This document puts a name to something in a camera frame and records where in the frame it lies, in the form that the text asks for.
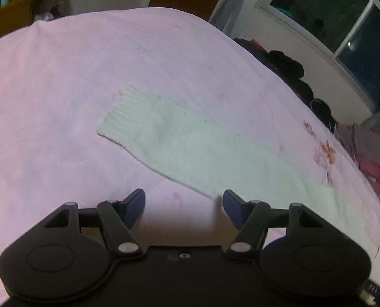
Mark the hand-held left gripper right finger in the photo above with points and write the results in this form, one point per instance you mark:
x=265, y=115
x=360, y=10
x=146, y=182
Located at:
x=232, y=208

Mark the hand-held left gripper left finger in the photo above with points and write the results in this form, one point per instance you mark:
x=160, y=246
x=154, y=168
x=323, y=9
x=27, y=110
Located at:
x=135, y=205

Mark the white knitted garment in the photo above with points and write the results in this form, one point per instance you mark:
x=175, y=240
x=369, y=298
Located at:
x=190, y=148

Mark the stack of folded clothes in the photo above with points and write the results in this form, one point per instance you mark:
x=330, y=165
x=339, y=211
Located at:
x=365, y=153

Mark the pile of dark clothes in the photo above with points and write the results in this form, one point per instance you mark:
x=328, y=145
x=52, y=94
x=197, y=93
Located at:
x=282, y=67

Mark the pink floral blanket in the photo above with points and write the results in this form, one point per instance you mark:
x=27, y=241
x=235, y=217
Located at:
x=65, y=102

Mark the black bag with white trim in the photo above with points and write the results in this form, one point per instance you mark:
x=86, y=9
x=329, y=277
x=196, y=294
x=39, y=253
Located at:
x=321, y=112

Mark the white framed window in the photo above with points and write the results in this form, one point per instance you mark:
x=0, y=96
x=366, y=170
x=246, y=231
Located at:
x=330, y=16

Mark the wooden shelf unit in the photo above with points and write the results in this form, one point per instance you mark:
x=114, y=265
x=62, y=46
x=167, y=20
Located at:
x=17, y=9

